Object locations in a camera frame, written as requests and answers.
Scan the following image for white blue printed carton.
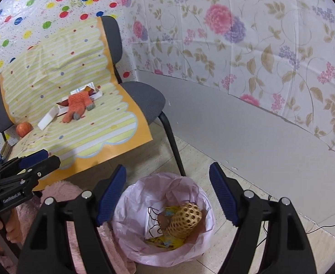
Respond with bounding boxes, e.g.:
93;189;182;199
70;82;97;95

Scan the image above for person's left hand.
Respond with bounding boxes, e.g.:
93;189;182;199
0;208;24;254

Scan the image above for grey fabric chair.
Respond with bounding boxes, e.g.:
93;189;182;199
0;16;186;177

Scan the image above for balloon print wall sheet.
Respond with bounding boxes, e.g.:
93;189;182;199
0;0;136;149

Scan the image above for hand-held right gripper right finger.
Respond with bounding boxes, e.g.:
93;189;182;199
209;162;318;274

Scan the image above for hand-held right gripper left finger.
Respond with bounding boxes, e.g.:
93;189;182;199
16;164;127;274

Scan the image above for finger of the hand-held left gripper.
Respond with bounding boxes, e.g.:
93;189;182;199
2;155;62;190
0;149;49;177

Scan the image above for stack of cards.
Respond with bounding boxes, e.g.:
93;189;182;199
0;141;14;157

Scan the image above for floral plastic wall sheet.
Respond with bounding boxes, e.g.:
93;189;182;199
119;0;335;166

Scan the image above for yellow striped dotted mat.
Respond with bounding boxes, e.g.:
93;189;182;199
0;17;153;190

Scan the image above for pink fluffy pants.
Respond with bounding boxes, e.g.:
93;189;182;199
0;181;136;274

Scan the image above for black floor cable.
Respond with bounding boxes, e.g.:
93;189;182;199
256;195;335;249

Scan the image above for red apple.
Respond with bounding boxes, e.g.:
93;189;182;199
16;122;32;137

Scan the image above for pink lined trash bin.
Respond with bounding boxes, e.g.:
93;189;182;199
112;174;216;264

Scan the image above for white cardboard box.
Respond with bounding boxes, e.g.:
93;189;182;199
38;88;103;130

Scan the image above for beige foam fruit net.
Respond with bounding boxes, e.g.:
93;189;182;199
167;202;203;238

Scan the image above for orange plush toy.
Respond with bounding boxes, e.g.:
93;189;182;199
61;91;96;124

